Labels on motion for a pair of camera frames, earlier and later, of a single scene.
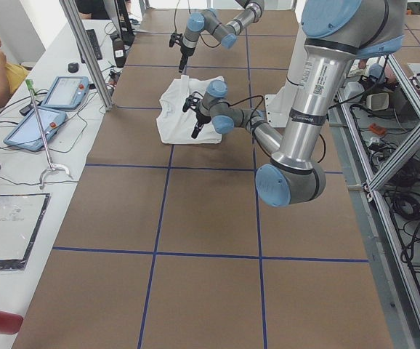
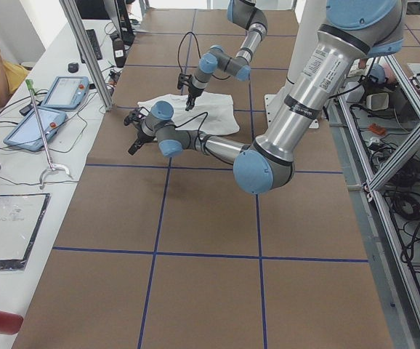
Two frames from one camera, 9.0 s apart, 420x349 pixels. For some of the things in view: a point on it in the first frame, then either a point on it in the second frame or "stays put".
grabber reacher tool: (30, 85) stays put
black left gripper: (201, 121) -> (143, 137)
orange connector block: (378, 129) stays put
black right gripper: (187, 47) -> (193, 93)
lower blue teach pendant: (26, 134) stays put
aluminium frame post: (89, 53) stays put
